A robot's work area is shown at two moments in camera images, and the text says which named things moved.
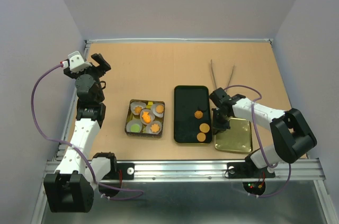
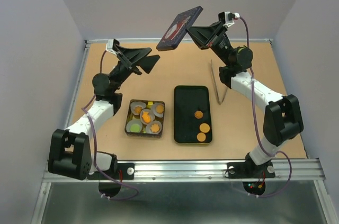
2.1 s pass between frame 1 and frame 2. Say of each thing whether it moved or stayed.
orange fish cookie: stayed
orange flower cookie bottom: stayed
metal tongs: stayed
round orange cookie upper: stayed
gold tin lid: moved
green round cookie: stayed
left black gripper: moved
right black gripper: moved
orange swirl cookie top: stayed
